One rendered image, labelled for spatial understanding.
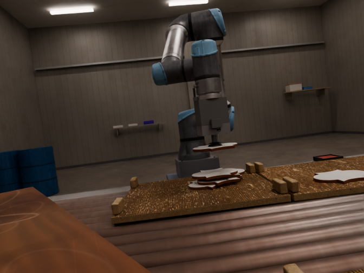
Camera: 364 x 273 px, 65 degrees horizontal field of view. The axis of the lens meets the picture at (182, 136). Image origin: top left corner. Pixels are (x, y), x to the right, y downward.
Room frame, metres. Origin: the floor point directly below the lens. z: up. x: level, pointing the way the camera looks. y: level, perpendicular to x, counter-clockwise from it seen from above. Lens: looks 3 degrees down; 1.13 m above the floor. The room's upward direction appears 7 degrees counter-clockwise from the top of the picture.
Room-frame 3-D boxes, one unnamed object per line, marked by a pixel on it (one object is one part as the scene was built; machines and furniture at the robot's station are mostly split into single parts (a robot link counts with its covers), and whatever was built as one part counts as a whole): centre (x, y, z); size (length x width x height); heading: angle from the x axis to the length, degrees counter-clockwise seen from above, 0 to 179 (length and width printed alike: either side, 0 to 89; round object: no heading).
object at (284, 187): (0.68, -0.22, 0.95); 0.06 x 0.02 x 0.03; 1
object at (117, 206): (0.68, 0.17, 0.95); 0.06 x 0.02 x 0.03; 1
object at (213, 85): (0.85, -0.09, 1.22); 0.08 x 0.08 x 0.05
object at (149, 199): (0.81, -0.02, 0.93); 0.41 x 0.35 x 0.02; 91
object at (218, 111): (0.83, -0.09, 1.14); 0.10 x 0.09 x 0.16; 10
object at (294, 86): (10.32, -4.18, 1.84); 0.47 x 0.40 x 0.26; 97
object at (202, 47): (0.85, -0.09, 1.30); 0.09 x 0.08 x 0.11; 170
